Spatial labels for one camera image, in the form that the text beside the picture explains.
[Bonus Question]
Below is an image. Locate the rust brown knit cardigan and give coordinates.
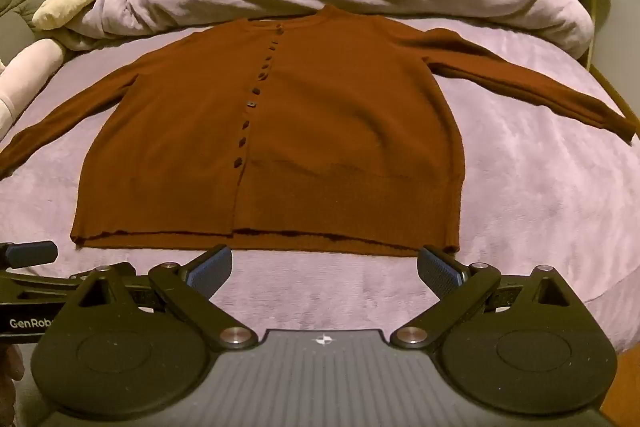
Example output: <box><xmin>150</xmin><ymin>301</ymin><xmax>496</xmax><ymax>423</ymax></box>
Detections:
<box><xmin>1</xmin><ymin>7</ymin><xmax>634</xmax><ymax>256</ymax></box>

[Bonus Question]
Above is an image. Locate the person's left hand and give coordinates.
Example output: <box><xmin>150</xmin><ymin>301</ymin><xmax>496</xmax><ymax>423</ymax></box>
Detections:
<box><xmin>0</xmin><ymin>343</ymin><xmax>25</xmax><ymax>427</ymax></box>

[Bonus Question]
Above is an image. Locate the cream face plush pillow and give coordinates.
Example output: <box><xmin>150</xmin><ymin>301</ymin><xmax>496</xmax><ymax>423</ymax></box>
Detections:
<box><xmin>32</xmin><ymin>0</ymin><xmax>96</xmax><ymax>31</ymax></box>

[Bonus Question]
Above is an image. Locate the pink bolster pillow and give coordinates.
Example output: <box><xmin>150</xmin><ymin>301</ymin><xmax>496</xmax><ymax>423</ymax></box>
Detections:
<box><xmin>0</xmin><ymin>39</ymin><xmax>65</xmax><ymax>138</ymax></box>

